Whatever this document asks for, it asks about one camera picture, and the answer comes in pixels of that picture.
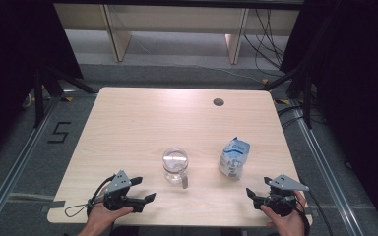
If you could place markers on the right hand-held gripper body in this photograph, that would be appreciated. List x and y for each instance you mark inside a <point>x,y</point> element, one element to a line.
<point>283,183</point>

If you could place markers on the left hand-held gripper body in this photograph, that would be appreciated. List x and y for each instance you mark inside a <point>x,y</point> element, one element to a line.
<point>118,183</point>

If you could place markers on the clear glass pitcher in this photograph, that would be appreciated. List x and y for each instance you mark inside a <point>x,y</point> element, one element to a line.
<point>175,170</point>

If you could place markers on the white and blue salt bag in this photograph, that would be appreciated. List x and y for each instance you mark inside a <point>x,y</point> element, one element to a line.
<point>234,157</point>

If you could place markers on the person's left hand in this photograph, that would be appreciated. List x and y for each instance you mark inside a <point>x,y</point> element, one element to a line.
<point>103,218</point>

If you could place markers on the person's right hand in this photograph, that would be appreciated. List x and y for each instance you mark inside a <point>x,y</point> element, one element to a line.
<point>288,226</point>

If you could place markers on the grey tape strip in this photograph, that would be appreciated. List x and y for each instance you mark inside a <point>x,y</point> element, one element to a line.
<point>56,204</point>

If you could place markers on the yellow black floor marker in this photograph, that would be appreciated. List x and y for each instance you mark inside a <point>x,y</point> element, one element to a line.
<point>282,101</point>

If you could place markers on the black metal stand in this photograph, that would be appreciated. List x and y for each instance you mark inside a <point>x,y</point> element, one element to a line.
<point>38,98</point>
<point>307,101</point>

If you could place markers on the black curtain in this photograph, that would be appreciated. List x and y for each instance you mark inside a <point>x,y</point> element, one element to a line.
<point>10,65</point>
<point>357,82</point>

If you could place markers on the beige wooden desk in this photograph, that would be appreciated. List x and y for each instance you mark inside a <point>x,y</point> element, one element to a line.
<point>177,18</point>

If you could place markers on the metal floor rail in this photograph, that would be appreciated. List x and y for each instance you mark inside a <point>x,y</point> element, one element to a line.
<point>16,164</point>
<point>325,164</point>

